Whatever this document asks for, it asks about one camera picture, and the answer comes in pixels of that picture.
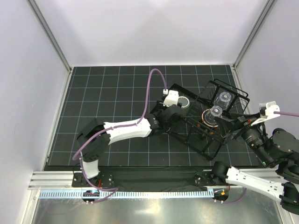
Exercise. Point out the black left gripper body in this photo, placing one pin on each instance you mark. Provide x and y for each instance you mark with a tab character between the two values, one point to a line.
158	113

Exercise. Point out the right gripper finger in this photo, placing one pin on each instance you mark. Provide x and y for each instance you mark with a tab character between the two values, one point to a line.
241	116
230	128

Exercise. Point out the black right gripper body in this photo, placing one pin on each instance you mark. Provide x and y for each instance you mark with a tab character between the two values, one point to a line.
252	135

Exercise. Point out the red skull mug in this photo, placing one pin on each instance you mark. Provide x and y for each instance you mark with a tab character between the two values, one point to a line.
202	124

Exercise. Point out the small clear faceted glass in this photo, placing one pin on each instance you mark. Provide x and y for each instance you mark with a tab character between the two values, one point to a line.
223	100

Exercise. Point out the green grey mug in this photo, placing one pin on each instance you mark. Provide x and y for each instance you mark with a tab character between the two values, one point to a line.
184	101

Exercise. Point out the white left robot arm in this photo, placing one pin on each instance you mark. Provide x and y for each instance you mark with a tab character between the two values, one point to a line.
96	136

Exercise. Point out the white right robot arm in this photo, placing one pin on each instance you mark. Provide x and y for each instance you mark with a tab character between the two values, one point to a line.
280	152

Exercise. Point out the black grid mat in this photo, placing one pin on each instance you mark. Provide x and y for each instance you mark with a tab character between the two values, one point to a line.
116	94

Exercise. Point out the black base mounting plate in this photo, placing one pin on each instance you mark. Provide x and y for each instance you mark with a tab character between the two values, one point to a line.
161	179

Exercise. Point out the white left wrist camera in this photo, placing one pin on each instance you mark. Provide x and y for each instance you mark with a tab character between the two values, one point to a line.
171	97

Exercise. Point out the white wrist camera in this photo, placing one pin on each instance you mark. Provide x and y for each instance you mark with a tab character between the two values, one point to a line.
171	97
267	111

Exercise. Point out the black wire dish rack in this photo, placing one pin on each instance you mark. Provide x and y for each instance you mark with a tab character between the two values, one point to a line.
186	131

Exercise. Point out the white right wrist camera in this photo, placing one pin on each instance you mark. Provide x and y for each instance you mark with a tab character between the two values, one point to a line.
267	111

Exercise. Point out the aluminium rail with slots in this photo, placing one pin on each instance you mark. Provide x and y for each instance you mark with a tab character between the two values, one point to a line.
140	193

